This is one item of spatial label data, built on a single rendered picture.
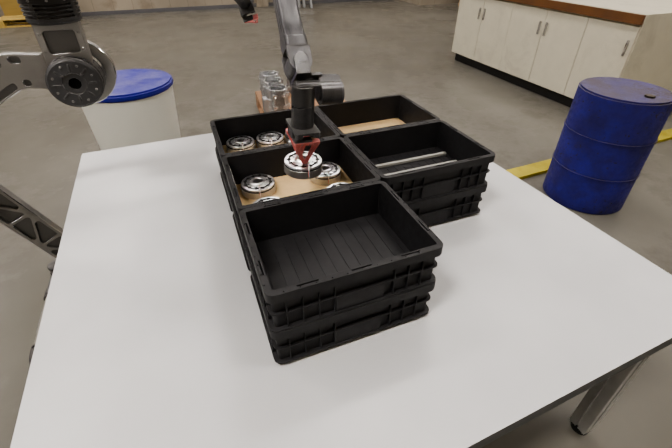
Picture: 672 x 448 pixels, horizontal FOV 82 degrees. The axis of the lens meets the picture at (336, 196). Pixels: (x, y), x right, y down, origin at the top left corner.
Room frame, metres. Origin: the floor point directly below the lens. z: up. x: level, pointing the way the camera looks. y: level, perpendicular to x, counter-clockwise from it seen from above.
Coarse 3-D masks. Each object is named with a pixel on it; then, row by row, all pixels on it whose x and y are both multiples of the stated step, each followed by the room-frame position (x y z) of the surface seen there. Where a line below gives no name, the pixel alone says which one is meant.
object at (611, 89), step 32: (576, 96) 2.32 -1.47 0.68; (608, 96) 2.12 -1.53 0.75; (640, 96) 2.12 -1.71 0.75; (576, 128) 2.20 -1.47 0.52; (608, 128) 2.06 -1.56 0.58; (640, 128) 2.01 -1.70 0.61; (576, 160) 2.13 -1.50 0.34; (608, 160) 2.03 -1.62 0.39; (640, 160) 2.02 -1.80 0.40; (576, 192) 2.07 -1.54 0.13; (608, 192) 2.01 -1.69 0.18
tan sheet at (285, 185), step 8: (280, 176) 1.09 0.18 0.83; (288, 176) 1.09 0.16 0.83; (344, 176) 1.09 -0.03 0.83; (240, 184) 1.04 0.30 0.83; (280, 184) 1.04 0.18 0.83; (288, 184) 1.04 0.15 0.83; (296, 184) 1.04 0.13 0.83; (304, 184) 1.04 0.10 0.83; (312, 184) 1.04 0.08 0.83; (240, 192) 0.99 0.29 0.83; (280, 192) 1.00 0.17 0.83; (288, 192) 1.00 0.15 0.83; (296, 192) 1.00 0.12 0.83; (304, 192) 1.00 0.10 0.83; (248, 200) 0.95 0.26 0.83
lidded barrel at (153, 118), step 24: (120, 72) 2.64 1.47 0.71; (144, 72) 2.65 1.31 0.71; (120, 96) 2.19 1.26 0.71; (144, 96) 2.25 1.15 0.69; (168, 96) 2.43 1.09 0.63; (96, 120) 2.20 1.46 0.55; (120, 120) 2.19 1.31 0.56; (144, 120) 2.25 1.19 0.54; (168, 120) 2.38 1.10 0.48; (120, 144) 2.19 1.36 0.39
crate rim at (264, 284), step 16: (336, 192) 0.85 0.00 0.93; (256, 208) 0.77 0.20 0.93; (432, 240) 0.66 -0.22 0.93; (256, 256) 0.60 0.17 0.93; (400, 256) 0.60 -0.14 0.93; (416, 256) 0.61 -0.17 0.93; (432, 256) 0.62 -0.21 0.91; (256, 272) 0.57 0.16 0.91; (352, 272) 0.56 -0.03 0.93; (368, 272) 0.57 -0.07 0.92; (384, 272) 0.58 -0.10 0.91; (288, 288) 0.51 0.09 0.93; (304, 288) 0.52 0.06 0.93; (320, 288) 0.53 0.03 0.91; (272, 304) 0.49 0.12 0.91
